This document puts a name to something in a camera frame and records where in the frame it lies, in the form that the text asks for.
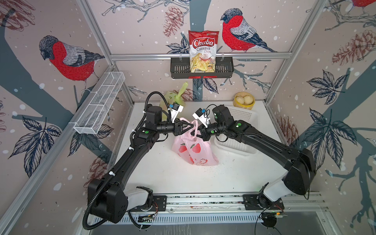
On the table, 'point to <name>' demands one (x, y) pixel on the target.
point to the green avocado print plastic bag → (172, 98)
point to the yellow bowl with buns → (244, 100)
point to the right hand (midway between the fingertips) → (191, 133)
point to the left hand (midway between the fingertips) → (193, 123)
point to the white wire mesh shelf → (90, 122)
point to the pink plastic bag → (191, 147)
